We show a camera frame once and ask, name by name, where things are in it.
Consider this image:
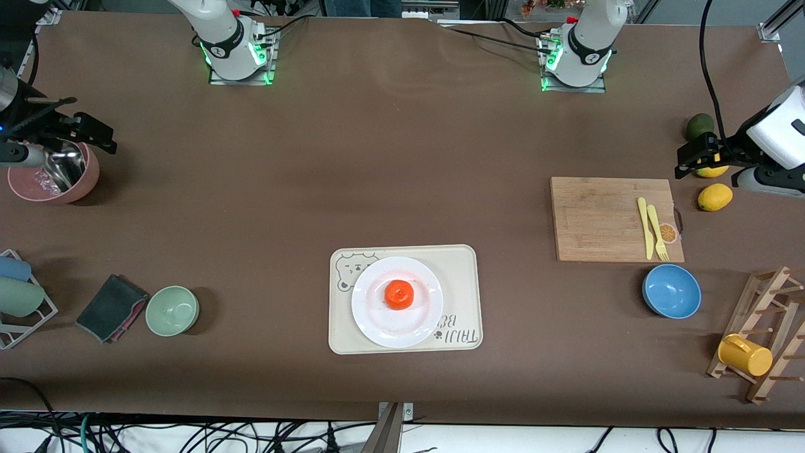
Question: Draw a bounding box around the light green bowl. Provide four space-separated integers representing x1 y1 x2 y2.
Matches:
145 286 200 337

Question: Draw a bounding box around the yellow mug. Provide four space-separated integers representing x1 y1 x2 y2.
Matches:
718 333 774 378

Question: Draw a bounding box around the pale green cup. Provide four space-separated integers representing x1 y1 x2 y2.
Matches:
0 277 46 318

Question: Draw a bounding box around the grey metal pole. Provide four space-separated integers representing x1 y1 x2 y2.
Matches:
362 403 403 453

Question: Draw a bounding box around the blue bowl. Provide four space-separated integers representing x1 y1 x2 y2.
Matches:
642 264 702 320

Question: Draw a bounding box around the white round plate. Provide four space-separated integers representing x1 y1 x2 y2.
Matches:
351 256 444 349

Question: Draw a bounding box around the wooden cutting board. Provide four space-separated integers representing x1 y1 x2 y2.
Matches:
550 177 686 263

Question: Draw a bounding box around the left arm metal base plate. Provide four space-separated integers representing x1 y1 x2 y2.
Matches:
541 35 608 94

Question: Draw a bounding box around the yellow plastic knife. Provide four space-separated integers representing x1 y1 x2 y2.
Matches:
637 197 655 260

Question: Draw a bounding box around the black table cable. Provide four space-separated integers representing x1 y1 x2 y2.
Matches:
434 19 557 54
255 15 310 48

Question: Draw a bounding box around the orange fruit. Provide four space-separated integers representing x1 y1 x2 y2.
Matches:
384 280 414 311

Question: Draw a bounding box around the white wire cup rack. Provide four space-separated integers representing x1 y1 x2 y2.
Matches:
0 249 58 350

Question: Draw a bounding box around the dark green avocado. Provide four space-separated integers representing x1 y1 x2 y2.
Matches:
686 113 716 142

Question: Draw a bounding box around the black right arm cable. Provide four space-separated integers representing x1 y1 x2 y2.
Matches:
25 36 40 86

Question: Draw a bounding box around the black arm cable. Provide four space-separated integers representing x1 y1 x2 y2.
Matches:
699 0 733 143
25 36 40 86

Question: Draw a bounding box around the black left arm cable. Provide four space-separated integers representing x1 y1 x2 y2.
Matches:
699 0 733 143

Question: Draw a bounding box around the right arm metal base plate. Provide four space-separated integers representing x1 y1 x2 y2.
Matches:
209 28 277 86

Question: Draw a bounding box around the light blue cup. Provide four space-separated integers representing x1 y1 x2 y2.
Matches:
0 256 32 282

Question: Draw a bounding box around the metal scoop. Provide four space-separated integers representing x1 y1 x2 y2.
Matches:
39 148 86 193

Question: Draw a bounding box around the aluminium frame profile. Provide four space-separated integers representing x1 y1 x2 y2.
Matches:
759 0 805 43
22 6 64 64

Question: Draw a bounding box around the metal clamp bracket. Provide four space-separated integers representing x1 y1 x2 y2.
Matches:
377 401 414 423

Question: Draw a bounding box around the dark grey folded cloth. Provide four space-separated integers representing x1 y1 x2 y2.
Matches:
75 274 150 344

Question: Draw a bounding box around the yellow plastic fork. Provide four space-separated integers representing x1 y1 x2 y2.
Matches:
647 204 670 262

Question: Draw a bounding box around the black floor cable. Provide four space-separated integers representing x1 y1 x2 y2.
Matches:
0 376 62 453

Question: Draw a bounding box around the cream tray with bear print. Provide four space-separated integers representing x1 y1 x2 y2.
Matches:
328 244 484 355

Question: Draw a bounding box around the pink bowl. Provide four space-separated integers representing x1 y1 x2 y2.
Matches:
8 142 100 204

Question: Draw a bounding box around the wooden mug rack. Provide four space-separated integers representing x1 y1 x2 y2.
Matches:
706 266 805 404

